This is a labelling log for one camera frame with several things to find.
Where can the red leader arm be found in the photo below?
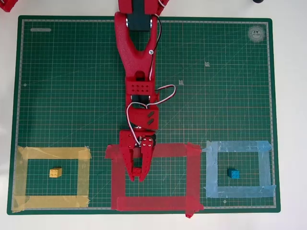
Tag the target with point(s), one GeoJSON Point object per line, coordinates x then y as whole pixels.
{"type": "Point", "coordinates": [7, 4]}

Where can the red robot arm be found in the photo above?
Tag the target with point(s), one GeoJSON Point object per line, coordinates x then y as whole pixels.
{"type": "Point", "coordinates": [134, 62]}

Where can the red tape square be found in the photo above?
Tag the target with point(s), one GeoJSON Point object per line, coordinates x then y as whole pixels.
{"type": "Point", "coordinates": [156, 203]}

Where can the blue tape square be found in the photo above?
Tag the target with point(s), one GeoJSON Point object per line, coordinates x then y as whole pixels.
{"type": "Point", "coordinates": [211, 167]}

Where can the yellow lego brick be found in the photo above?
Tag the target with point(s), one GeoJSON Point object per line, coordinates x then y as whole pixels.
{"type": "Point", "coordinates": [55, 172]}

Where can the blue lego brick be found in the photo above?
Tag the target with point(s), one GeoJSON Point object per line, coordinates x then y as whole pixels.
{"type": "Point", "coordinates": [233, 174]}

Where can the yellow tape square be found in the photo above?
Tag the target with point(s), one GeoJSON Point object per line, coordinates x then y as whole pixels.
{"type": "Point", "coordinates": [21, 172]}

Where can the green cutting mat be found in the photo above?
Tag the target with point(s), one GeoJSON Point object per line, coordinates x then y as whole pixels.
{"type": "Point", "coordinates": [72, 95]}

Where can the small black knob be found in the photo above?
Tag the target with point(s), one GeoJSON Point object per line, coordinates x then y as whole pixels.
{"type": "Point", "coordinates": [258, 1]}

